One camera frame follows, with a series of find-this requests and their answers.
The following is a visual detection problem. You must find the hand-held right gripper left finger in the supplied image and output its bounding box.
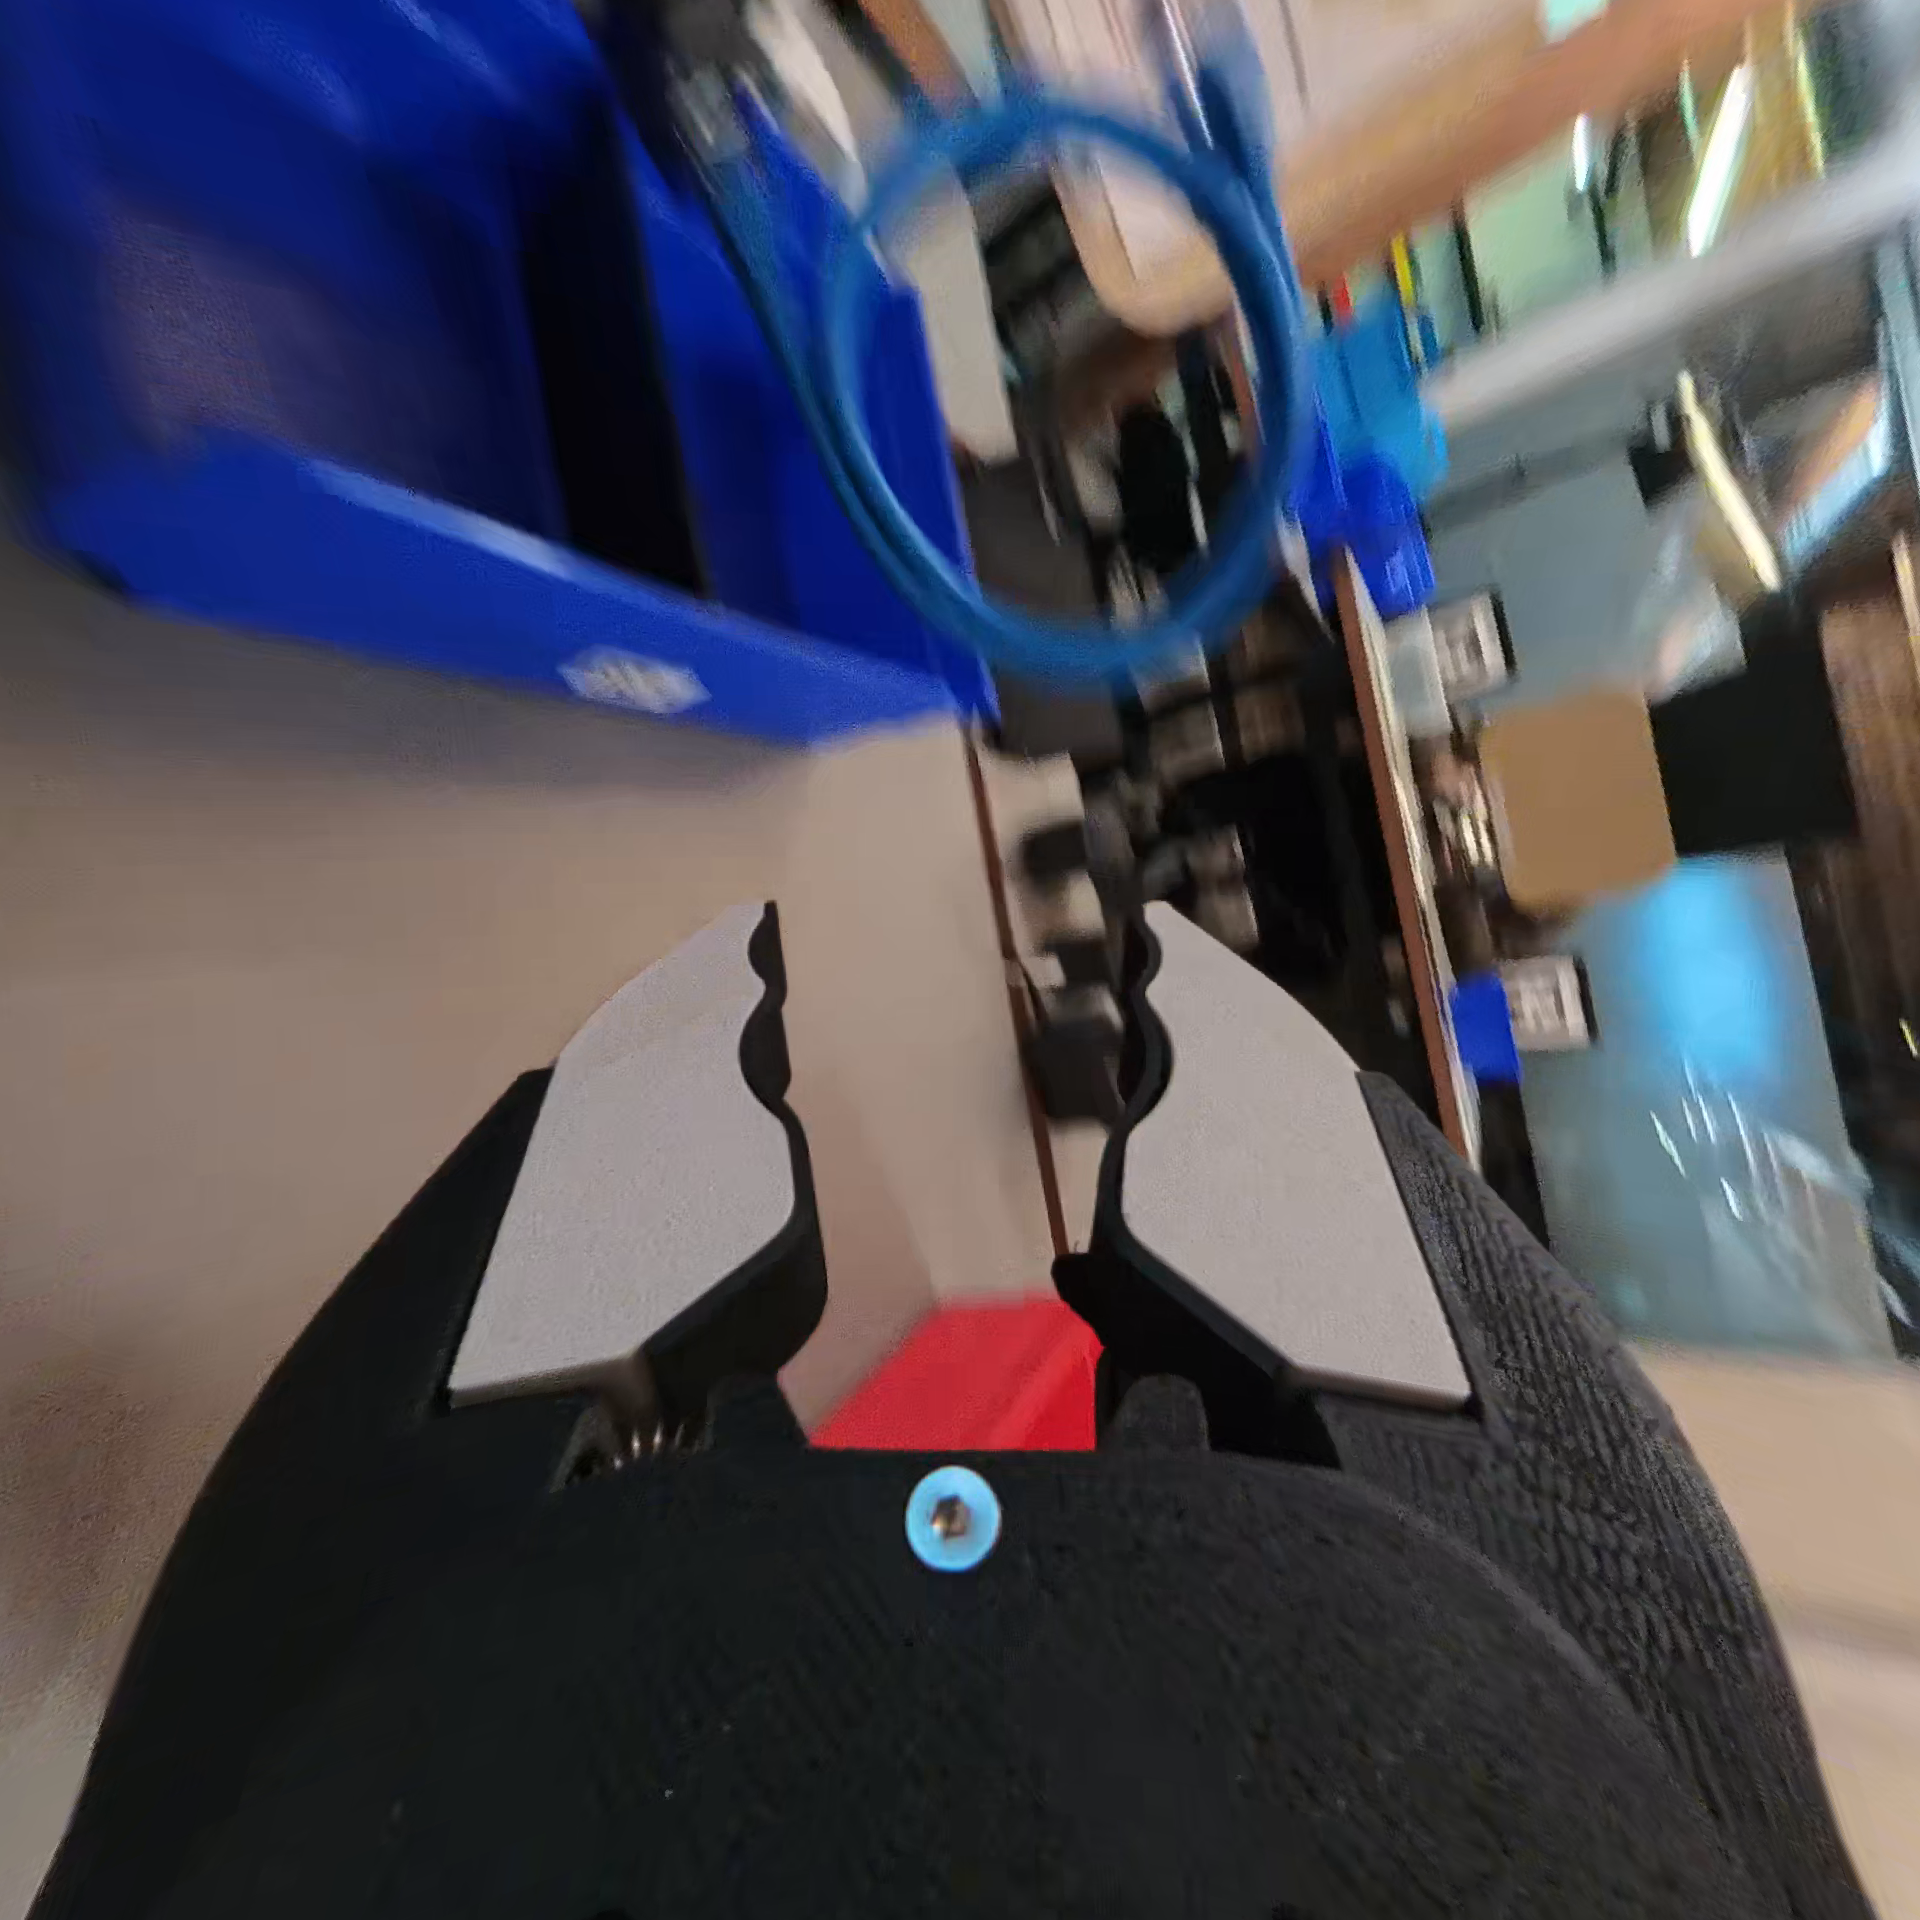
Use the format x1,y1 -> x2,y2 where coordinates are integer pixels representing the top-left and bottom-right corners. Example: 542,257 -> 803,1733
445,901 -> 828,1455

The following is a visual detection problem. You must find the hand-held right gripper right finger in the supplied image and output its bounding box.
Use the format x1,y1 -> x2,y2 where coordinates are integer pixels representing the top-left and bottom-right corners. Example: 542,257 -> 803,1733
1052,901 -> 1480,1470

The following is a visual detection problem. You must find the red storage bin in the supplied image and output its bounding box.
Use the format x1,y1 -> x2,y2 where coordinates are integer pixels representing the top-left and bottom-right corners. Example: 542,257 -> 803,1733
808,1298 -> 1106,1452

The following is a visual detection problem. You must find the blue ethernet cable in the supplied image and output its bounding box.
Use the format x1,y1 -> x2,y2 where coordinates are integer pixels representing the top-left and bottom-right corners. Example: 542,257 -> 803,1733
681,0 -> 1315,694

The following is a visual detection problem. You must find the blue storage bin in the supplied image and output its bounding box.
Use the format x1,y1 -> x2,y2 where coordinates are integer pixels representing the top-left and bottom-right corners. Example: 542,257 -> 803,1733
0,0 -> 1003,747

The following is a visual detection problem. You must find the brown-edged work desk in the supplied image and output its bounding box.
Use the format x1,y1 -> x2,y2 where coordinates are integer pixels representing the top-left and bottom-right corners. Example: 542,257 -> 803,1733
1327,548 -> 1487,1166

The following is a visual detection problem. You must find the small blue bin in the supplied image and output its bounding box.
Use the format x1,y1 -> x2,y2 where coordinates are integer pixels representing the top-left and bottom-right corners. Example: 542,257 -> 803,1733
1444,973 -> 1522,1086
1310,292 -> 1450,622

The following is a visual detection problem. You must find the printed marker tag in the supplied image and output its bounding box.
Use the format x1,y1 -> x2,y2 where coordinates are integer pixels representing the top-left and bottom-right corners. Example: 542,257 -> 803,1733
1431,597 -> 1515,694
1499,956 -> 1594,1054

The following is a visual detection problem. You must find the black plastic bin divider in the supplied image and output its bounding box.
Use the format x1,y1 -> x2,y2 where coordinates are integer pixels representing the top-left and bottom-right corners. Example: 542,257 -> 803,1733
508,137 -> 715,600

